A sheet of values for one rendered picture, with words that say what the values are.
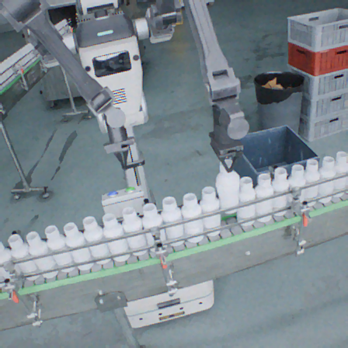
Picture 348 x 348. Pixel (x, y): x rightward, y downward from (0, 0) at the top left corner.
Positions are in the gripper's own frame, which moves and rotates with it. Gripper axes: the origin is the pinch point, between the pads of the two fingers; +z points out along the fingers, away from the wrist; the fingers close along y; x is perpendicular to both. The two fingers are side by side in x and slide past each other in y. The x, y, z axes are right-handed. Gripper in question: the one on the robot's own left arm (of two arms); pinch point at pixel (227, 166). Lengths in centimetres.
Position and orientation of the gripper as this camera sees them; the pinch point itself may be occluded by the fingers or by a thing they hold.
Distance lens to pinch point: 104.8
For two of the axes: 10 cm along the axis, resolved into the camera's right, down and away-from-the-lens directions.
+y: -2.4, -5.6, 8.0
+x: -9.6, 2.4, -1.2
